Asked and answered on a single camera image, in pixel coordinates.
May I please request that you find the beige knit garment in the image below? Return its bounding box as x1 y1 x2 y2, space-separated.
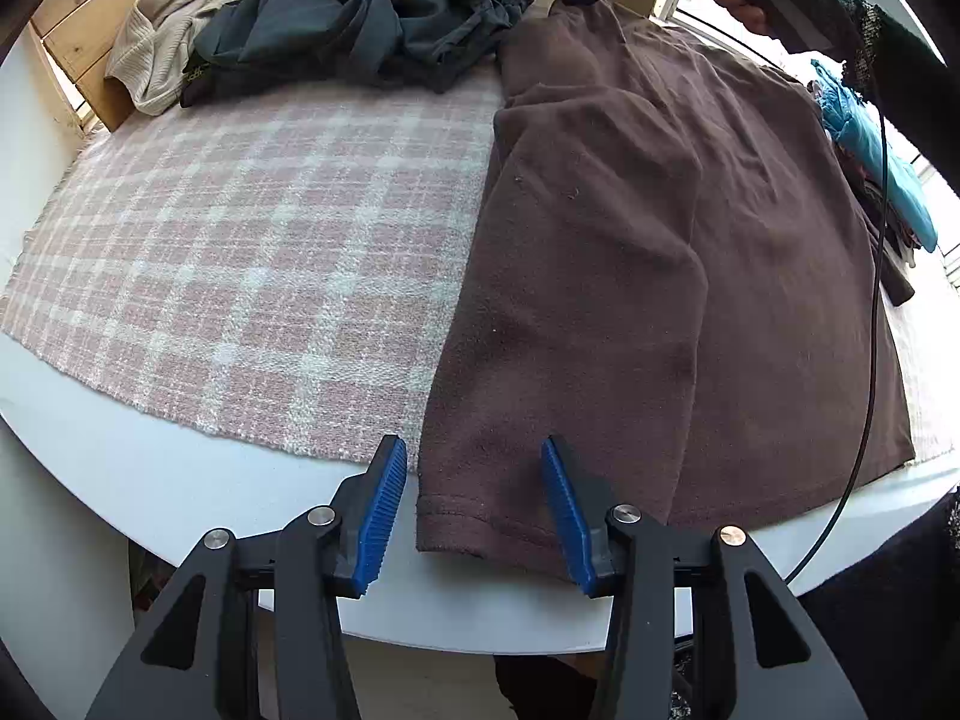
104 0 239 117

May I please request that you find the person's black tweed torso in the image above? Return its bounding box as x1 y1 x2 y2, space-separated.
493 489 958 718

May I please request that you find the pine slat panel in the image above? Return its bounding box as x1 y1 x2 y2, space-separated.
31 0 135 132

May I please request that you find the person's right forearm black sleeve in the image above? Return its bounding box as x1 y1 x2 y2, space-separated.
793 0 958 188

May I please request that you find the pink plaid table cloth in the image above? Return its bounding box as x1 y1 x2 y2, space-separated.
2 65 500 461

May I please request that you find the folded teal garment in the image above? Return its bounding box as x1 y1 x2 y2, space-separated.
811 59 939 252

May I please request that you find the dark blue-grey garment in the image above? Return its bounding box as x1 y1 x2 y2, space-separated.
181 0 532 107

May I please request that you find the brown fleece garment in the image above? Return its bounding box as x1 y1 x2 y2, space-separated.
416 2 914 575

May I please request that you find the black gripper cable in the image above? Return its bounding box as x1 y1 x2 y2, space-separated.
782 88 895 586

